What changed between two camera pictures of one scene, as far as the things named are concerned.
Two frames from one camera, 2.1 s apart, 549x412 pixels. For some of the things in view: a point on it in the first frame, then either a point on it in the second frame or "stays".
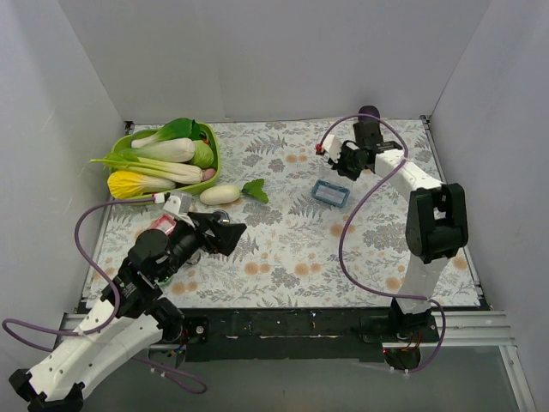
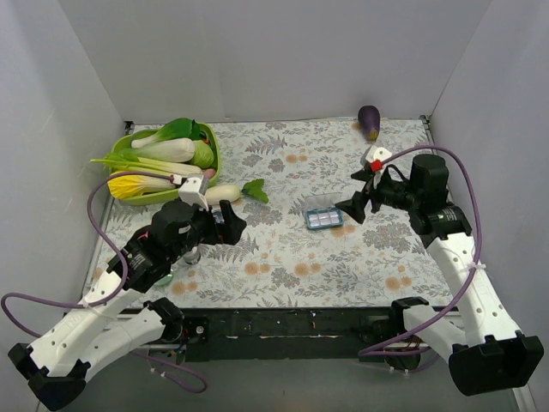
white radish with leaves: [222, 194] stays
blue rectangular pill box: [330, 193] to [322, 212]
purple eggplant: [370, 110] stays
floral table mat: [316, 236] stays
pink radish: [208, 173] stays
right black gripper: [347, 161] to [371, 195]
